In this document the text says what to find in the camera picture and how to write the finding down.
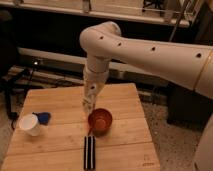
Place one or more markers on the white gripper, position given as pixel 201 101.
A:
pixel 93 84

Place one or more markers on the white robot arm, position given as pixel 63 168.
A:
pixel 188 65

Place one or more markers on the orange ceramic bowl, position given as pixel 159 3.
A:
pixel 99 121

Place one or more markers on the blue object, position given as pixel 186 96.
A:
pixel 43 117

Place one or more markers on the white cup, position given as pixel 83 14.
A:
pixel 29 124

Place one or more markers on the black chair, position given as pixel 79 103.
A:
pixel 9 56

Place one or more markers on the wooden shelf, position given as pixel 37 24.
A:
pixel 162 12

